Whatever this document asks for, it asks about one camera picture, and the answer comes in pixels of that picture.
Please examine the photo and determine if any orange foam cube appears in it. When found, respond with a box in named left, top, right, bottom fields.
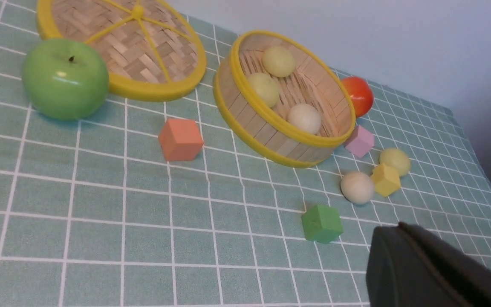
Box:
left=158, top=117, right=203, bottom=162

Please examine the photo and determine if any green apple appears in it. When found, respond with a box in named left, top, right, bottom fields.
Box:
left=21, top=38, right=110, bottom=121

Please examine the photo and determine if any yellow foam cube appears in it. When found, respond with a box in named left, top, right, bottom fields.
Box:
left=370, top=163, right=401, bottom=197

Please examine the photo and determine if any green checkered tablecloth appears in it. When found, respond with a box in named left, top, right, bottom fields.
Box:
left=0, top=0, right=491, bottom=307

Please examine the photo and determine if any red orange pomegranate fruit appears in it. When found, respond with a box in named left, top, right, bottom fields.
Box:
left=341, top=76, right=374, bottom=118

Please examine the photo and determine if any bamboo steamer tray yellow rim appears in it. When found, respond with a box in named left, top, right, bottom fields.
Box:
left=213, top=30, right=356, bottom=168

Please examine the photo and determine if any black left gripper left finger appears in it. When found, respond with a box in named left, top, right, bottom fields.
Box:
left=366, top=226, right=471, bottom=307

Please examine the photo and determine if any pale yellow bun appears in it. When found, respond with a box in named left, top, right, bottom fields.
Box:
left=379, top=148, right=411, bottom=177

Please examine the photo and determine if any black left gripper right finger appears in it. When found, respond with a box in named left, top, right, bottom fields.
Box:
left=398, top=222, right=491, bottom=307

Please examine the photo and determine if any green foam cube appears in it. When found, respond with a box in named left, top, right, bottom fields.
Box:
left=301, top=204, right=344, bottom=243

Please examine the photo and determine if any bamboo steamer lid yellow rim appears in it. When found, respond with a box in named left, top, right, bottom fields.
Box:
left=36, top=0, right=207, bottom=101

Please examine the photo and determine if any white pleated bun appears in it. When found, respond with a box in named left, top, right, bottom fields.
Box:
left=340, top=171, right=375, bottom=205

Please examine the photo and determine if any pink foam cube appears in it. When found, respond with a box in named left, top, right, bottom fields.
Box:
left=344, top=125, right=375, bottom=158

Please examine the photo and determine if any yellow green bun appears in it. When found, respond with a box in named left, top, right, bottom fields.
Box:
left=247, top=72, right=280, bottom=108

